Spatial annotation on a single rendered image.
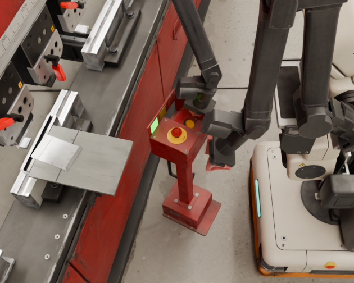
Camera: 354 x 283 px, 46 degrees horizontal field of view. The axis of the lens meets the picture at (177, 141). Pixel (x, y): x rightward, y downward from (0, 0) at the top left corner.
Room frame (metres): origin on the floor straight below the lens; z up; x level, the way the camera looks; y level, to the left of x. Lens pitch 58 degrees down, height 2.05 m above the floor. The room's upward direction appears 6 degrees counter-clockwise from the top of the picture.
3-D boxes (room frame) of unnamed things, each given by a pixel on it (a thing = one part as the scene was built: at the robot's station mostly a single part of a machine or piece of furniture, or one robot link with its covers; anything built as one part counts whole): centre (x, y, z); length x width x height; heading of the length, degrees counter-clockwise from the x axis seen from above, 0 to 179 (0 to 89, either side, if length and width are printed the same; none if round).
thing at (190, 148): (0.85, -0.02, 0.75); 0.20 x 0.16 x 0.18; 147
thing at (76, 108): (0.73, 0.41, 0.92); 0.39 x 0.06 x 0.10; 161
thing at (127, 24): (1.23, 0.17, 0.89); 0.30 x 0.05 x 0.03; 161
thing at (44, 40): (0.84, 0.36, 1.26); 0.15 x 0.09 x 0.17; 161
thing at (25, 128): (0.67, 0.42, 1.13); 0.10 x 0.02 x 0.10; 161
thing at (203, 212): (0.84, -0.04, 0.06); 0.25 x 0.20 x 0.12; 57
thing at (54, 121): (0.70, 0.41, 0.99); 0.20 x 0.03 x 0.03; 161
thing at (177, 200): (0.85, -0.02, 0.13); 0.10 x 0.10 x 0.01; 57
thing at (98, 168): (0.62, 0.28, 1.00); 0.26 x 0.18 x 0.01; 71
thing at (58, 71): (0.80, 0.31, 1.20); 0.04 x 0.02 x 0.10; 71
